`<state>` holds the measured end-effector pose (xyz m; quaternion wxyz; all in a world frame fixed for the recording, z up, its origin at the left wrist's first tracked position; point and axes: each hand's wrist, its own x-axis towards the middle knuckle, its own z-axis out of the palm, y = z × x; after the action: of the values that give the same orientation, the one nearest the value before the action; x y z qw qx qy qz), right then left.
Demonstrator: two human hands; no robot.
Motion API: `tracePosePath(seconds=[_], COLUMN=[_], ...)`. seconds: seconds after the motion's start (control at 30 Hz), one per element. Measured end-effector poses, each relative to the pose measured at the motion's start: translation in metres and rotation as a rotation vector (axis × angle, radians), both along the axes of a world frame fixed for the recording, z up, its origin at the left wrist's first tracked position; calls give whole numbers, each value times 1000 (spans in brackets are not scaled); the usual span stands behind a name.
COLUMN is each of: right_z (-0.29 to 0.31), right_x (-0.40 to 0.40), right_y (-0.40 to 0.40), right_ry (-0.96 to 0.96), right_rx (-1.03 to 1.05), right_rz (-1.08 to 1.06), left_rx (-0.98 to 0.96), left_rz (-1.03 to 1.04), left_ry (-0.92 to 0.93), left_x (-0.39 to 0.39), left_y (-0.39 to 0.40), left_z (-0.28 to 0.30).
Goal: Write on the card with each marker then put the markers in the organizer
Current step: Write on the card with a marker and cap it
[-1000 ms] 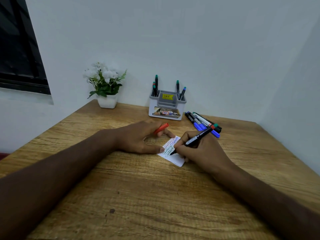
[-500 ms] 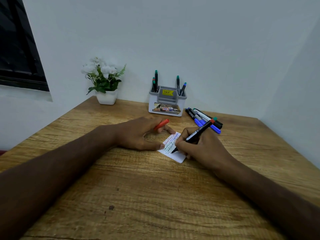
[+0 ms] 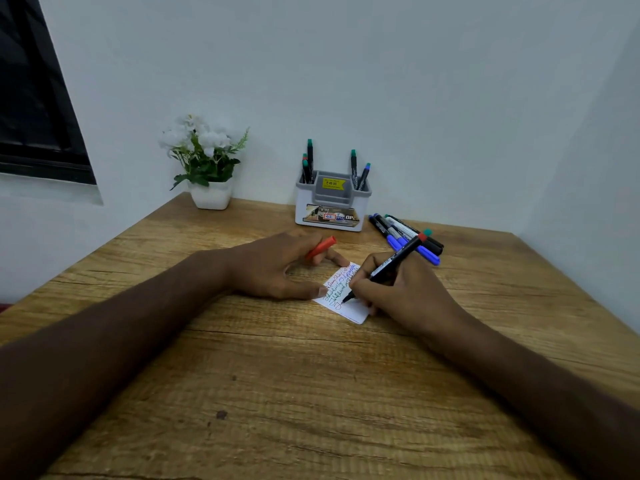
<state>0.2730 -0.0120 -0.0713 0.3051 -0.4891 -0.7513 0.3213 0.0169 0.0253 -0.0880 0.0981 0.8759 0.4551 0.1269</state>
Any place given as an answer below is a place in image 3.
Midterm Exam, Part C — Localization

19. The person's left hand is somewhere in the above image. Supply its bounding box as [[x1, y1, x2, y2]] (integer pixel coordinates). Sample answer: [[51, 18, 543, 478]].
[[227, 231, 351, 301]]

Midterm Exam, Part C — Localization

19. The person's right hand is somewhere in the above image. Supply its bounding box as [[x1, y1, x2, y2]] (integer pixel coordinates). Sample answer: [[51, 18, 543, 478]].
[[349, 251, 472, 341]]

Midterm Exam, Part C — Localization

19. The white scribbled paper card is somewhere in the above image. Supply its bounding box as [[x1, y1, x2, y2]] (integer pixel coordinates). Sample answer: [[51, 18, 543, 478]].
[[313, 262, 371, 326]]

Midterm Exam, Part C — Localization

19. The red marker cap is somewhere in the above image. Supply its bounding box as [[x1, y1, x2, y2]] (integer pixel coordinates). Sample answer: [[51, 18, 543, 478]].
[[305, 236, 338, 261]]

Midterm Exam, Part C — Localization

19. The person's right forearm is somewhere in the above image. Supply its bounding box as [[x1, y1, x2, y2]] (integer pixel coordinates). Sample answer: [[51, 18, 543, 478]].
[[435, 310, 640, 480]]

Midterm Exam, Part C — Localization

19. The person's left forearm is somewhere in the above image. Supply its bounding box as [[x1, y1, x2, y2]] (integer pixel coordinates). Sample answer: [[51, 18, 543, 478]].
[[0, 249, 236, 480]]

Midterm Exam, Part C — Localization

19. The black marker with blue cap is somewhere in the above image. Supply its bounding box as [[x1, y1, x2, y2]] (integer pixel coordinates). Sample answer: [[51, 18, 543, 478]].
[[368, 215, 404, 252], [374, 214, 442, 267]]

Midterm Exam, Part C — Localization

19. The black marker with green cap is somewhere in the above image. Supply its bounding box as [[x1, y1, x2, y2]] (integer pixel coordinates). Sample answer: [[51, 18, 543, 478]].
[[387, 215, 434, 239]]

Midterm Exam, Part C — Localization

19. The grey and white pen holder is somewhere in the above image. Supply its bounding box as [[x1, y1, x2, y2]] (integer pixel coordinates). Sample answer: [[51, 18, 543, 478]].
[[294, 170, 373, 233]]

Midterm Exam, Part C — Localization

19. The white flower pot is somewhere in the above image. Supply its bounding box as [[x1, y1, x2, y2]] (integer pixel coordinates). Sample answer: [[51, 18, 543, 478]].
[[188, 178, 234, 211]]

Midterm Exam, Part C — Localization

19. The white flower plant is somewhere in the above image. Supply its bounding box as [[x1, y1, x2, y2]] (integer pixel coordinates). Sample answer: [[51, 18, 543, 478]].
[[158, 114, 250, 191]]

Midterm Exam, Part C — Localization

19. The dark window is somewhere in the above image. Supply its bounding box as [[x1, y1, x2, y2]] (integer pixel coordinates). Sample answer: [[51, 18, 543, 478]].
[[0, 0, 97, 186]]

